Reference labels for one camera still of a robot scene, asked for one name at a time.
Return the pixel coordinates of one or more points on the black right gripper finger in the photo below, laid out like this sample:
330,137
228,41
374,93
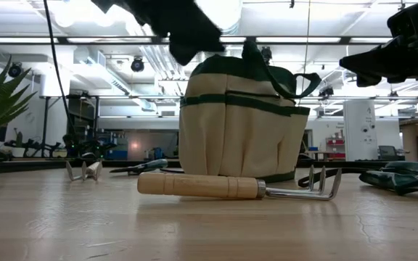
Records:
368,80
383,61

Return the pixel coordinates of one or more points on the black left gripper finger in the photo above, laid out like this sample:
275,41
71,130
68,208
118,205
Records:
194,40

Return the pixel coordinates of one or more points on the beige and green gardening bag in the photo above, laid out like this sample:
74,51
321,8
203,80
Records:
230,137

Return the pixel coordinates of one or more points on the white pillar with icons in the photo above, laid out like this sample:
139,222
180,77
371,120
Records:
359,123

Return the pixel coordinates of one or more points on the black ceiling spotlight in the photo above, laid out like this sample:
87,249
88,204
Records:
137,64
15,69
326,91

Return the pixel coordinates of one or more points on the dark computer monitor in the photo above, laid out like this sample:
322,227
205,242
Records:
387,151

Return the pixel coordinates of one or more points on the red shelf unit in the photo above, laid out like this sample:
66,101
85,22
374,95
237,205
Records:
336,146

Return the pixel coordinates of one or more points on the blue storage bin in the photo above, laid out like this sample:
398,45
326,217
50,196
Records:
116,154

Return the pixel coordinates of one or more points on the black background robot station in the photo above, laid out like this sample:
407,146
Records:
85,146

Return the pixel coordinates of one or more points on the white ventilation duct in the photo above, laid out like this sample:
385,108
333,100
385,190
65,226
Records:
227,14

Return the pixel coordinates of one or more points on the black frame-mounted camera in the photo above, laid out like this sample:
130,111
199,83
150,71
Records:
267,54

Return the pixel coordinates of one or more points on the black metal rack frame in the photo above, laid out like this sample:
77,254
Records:
44,127

